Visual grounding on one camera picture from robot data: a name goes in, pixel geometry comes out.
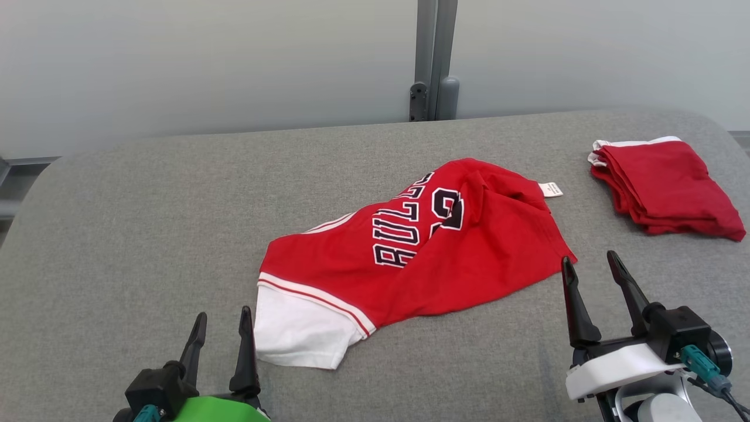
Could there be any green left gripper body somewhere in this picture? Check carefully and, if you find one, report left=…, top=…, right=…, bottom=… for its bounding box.
left=170, top=393, right=271, bottom=422

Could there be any red shorts white waistband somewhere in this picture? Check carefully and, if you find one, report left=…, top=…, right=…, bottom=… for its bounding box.
left=588, top=136, right=747, bottom=242

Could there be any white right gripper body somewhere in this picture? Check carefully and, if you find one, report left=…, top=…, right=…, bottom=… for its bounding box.
left=565, top=335, right=686, bottom=402

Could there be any teal right camera cable plug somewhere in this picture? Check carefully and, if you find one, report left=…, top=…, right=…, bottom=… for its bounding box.
left=680, top=345, right=750, bottom=414

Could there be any dark metal post bracket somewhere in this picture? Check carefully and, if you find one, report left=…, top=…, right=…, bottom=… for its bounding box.
left=409, top=82, right=429, bottom=122

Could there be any grey cylinder by post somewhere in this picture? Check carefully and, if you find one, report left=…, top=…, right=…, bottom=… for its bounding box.
left=435, top=76, right=461, bottom=121

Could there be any grey metal wall post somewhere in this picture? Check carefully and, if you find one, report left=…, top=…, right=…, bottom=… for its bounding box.
left=414, top=0, right=459, bottom=121

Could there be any grey metal frame bar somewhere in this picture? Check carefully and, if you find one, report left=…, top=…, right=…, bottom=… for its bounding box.
left=0, top=155, right=60, bottom=222

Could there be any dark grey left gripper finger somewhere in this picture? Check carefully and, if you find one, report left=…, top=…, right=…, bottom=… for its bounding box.
left=179, top=312, right=207, bottom=387
left=229, top=306, right=261, bottom=399

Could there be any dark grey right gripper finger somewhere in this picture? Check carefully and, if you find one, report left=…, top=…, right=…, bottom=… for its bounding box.
left=561, top=256, right=602, bottom=348
left=606, top=250, right=651, bottom=336

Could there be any red Bulls jersey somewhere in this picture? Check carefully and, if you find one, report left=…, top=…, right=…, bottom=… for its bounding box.
left=253, top=157, right=578, bottom=370

